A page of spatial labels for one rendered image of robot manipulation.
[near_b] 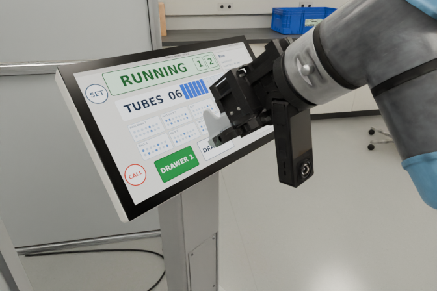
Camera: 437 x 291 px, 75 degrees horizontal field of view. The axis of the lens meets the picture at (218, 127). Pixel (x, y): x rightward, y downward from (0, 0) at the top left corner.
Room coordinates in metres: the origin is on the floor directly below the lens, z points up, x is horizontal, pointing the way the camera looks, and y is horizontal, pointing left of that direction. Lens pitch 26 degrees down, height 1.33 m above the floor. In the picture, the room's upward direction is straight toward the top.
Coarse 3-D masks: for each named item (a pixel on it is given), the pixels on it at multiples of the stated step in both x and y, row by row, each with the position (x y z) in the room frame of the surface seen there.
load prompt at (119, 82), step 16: (144, 64) 0.62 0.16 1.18; (160, 64) 0.64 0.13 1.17; (176, 64) 0.67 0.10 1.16; (192, 64) 0.69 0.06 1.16; (208, 64) 0.72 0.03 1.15; (112, 80) 0.55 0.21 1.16; (128, 80) 0.57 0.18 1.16; (144, 80) 0.59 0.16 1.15; (160, 80) 0.61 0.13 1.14; (112, 96) 0.53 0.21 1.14
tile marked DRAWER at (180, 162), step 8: (176, 152) 0.51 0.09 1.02; (184, 152) 0.52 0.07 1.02; (192, 152) 0.53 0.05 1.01; (160, 160) 0.48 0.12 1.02; (168, 160) 0.49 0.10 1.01; (176, 160) 0.49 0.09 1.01; (184, 160) 0.50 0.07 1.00; (192, 160) 0.51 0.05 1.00; (160, 168) 0.47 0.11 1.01; (168, 168) 0.47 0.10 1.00; (176, 168) 0.48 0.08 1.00; (184, 168) 0.49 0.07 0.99; (192, 168) 0.50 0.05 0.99; (160, 176) 0.46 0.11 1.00; (168, 176) 0.46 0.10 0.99; (176, 176) 0.47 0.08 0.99
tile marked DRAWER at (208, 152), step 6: (204, 138) 0.56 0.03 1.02; (198, 144) 0.55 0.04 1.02; (204, 144) 0.55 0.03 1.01; (222, 144) 0.58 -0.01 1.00; (228, 144) 0.59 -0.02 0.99; (204, 150) 0.54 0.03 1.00; (210, 150) 0.55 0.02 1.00; (216, 150) 0.56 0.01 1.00; (222, 150) 0.57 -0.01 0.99; (204, 156) 0.53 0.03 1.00; (210, 156) 0.54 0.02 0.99; (216, 156) 0.55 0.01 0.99
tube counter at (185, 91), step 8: (192, 80) 0.66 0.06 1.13; (200, 80) 0.67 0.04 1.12; (208, 80) 0.69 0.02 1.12; (216, 80) 0.70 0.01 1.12; (168, 88) 0.61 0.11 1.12; (176, 88) 0.62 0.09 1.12; (184, 88) 0.63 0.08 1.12; (192, 88) 0.64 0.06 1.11; (200, 88) 0.65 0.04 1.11; (208, 88) 0.67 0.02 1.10; (168, 96) 0.59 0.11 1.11; (176, 96) 0.60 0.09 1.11; (184, 96) 0.61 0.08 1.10; (192, 96) 0.63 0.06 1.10; (200, 96) 0.64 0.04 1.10; (176, 104) 0.59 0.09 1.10
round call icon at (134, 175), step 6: (138, 162) 0.46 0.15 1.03; (120, 168) 0.43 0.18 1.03; (126, 168) 0.44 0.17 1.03; (132, 168) 0.44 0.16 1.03; (138, 168) 0.45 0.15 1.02; (144, 168) 0.45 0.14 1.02; (126, 174) 0.43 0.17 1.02; (132, 174) 0.43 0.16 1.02; (138, 174) 0.44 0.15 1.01; (144, 174) 0.44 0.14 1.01; (126, 180) 0.42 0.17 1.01; (132, 180) 0.43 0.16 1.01; (138, 180) 0.43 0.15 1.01; (144, 180) 0.44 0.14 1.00; (150, 180) 0.44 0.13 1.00; (132, 186) 0.42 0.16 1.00; (138, 186) 0.42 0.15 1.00
